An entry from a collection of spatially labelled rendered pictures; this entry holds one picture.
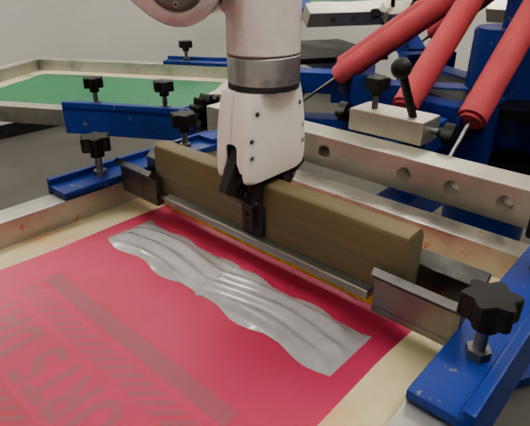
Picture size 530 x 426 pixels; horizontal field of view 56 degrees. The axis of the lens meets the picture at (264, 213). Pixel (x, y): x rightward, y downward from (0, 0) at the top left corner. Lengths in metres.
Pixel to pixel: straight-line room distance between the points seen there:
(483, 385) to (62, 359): 0.36
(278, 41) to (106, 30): 4.41
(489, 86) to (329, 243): 0.50
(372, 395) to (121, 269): 0.32
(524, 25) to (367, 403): 0.76
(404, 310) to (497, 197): 0.25
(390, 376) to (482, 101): 0.56
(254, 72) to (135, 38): 4.55
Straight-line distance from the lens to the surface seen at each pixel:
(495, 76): 0.95
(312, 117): 1.28
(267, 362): 0.47
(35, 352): 0.53
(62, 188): 0.74
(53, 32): 4.64
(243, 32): 0.49
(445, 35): 1.04
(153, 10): 0.45
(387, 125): 0.77
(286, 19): 0.49
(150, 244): 0.64
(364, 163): 0.74
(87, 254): 0.66
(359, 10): 1.66
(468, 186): 0.68
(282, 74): 0.50
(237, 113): 0.50
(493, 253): 0.62
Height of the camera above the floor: 1.28
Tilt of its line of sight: 27 degrees down
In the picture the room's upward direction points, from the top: straight up
